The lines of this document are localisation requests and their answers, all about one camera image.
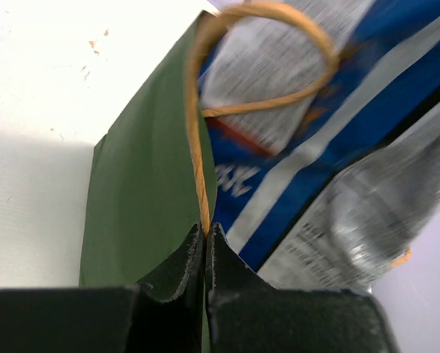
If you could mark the green paper bag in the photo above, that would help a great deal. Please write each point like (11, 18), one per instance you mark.
(152, 174)

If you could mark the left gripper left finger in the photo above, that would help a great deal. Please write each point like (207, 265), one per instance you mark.
(161, 312)

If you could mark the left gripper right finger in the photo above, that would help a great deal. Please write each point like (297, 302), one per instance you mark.
(246, 314)

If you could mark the blue chips bag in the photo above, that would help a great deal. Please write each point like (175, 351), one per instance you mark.
(330, 191)

